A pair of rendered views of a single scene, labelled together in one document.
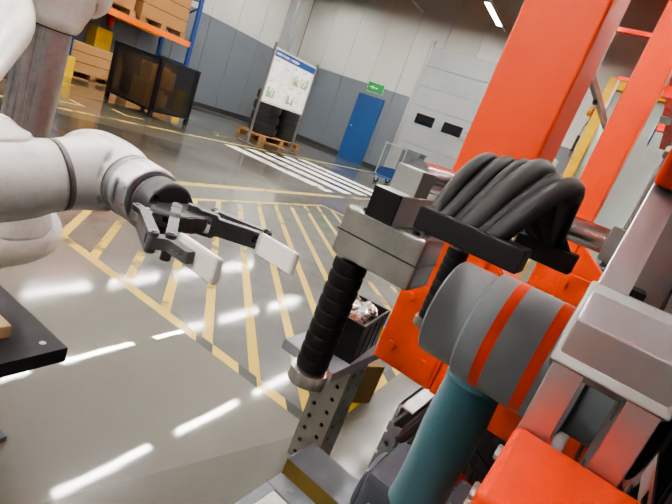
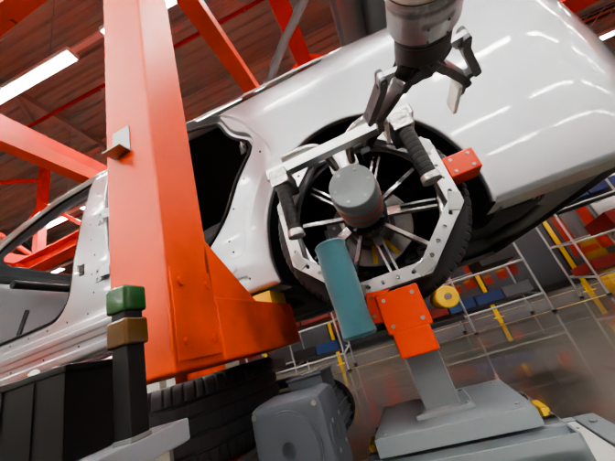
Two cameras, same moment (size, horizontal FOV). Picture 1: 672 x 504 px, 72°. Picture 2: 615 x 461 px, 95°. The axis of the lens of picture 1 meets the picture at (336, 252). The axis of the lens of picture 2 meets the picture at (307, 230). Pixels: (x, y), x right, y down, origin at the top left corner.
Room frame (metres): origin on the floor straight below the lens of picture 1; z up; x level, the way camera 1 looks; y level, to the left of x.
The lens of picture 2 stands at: (0.91, 0.45, 0.50)
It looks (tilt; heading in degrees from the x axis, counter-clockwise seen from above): 21 degrees up; 254
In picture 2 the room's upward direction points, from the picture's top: 17 degrees counter-clockwise
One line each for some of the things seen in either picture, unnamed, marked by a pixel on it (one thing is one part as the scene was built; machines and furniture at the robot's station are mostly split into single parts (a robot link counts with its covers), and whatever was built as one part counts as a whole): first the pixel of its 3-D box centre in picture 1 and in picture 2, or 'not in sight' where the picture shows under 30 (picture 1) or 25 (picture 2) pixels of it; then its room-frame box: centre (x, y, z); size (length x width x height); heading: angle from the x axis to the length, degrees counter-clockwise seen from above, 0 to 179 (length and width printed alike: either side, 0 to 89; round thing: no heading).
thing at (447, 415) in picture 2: not in sight; (428, 371); (0.40, -0.45, 0.32); 0.40 x 0.30 x 0.28; 150
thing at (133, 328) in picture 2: not in sight; (127, 333); (1.08, -0.03, 0.59); 0.04 x 0.04 x 0.04; 60
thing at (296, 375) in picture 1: (329, 318); (417, 153); (0.46, -0.02, 0.83); 0.04 x 0.04 x 0.16
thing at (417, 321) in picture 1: (442, 286); (288, 209); (0.75, -0.19, 0.83); 0.04 x 0.04 x 0.16
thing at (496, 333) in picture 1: (520, 346); (358, 199); (0.52, -0.25, 0.85); 0.21 x 0.14 x 0.14; 60
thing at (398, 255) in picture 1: (387, 244); (401, 128); (0.44, -0.04, 0.93); 0.09 x 0.05 x 0.05; 60
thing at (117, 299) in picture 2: not in sight; (126, 300); (1.08, -0.03, 0.64); 0.04 x 0.04 x 0.04; 60
